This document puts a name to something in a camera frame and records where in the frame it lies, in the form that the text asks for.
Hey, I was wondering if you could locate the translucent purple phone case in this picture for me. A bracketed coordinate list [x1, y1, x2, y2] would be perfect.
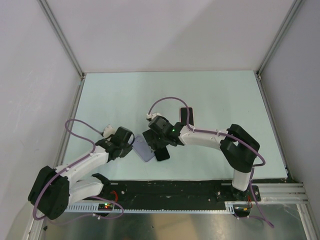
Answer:
[132, 135, 155, 163]

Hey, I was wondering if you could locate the pink phone case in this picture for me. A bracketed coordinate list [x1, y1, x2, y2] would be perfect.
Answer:
[178, 106, 195, 126]

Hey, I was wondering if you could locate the black smartphone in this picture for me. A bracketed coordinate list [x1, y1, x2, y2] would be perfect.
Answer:
[180, 107, 195, 125]
[154, 147, 170, 162]

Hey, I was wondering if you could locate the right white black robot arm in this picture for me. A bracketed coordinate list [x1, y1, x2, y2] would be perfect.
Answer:
[142, 113, 260, 201]

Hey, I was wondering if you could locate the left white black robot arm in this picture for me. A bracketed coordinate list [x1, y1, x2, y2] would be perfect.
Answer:
[27, 126, 135, 220]

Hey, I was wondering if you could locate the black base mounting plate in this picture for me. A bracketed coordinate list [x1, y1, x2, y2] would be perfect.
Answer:
[82, 178, 262, 211]

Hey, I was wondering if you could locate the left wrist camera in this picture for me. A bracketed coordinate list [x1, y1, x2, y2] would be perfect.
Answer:
[102, 124, 116, 138]

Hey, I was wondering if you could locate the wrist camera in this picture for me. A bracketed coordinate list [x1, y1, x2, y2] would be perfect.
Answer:
[146, 112, 162, 121]
[102, 124, 116, 138]

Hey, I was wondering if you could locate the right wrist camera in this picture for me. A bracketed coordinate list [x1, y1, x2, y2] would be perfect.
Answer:
[146, 112, 162, 121]

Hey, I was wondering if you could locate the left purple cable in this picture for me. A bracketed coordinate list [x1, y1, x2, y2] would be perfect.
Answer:
[33, 118, 125, 225]

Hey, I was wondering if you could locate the grey slotted cable duct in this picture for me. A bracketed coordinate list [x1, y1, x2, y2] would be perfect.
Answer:
[65, 201, 248, 214]

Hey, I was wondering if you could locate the left aluminium frame post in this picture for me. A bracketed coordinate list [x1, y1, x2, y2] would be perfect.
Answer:
[37, 0, 85, 80]

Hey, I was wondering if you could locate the aluminium frame post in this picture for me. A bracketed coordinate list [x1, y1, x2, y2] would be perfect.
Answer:
[255, 0, 305, 80]
[37, 0, 85, 80]

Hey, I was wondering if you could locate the right aluminium frame post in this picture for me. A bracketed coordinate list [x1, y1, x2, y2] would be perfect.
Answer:
[255, 0, 305, 80]

